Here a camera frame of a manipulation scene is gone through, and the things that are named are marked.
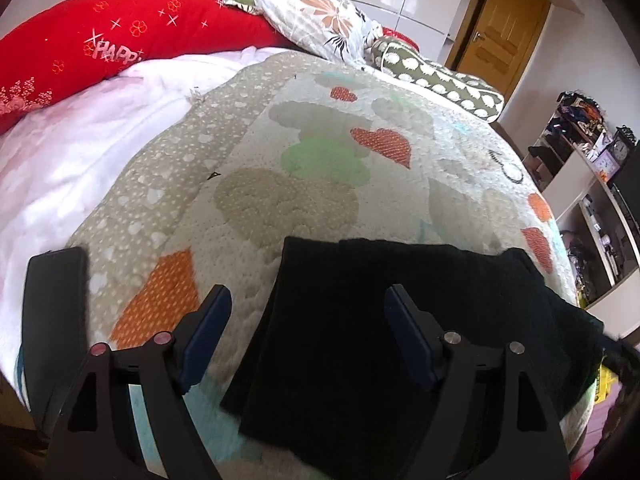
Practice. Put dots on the small pink clock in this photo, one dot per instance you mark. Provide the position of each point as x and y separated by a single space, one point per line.
606 164

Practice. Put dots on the black smartphone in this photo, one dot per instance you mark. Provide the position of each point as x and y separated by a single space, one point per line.
54 330

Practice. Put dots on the heart patterned quilt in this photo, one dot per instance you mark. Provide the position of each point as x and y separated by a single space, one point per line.
320 170

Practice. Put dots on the white shelf unit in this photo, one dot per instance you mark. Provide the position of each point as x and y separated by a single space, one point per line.
590 210

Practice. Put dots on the floral white pillow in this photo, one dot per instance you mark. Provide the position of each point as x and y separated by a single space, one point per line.
320 15

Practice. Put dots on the wooden door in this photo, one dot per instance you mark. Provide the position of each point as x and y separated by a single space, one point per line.
500 35

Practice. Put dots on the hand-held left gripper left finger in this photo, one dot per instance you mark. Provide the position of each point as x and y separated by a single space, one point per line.
207 324

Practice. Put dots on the black desk clock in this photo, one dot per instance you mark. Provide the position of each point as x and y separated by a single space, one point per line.
623 145

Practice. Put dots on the black pants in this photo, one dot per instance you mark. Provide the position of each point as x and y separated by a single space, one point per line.
400 320

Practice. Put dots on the white fleece blanket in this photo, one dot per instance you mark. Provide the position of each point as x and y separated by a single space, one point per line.
85 160

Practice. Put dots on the green shell patterned pillow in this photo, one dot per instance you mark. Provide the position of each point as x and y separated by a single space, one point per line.
440 80

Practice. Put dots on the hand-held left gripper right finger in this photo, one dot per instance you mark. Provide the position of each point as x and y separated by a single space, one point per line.
406 331

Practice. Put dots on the red happy pillow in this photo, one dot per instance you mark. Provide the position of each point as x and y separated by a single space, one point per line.
100 45

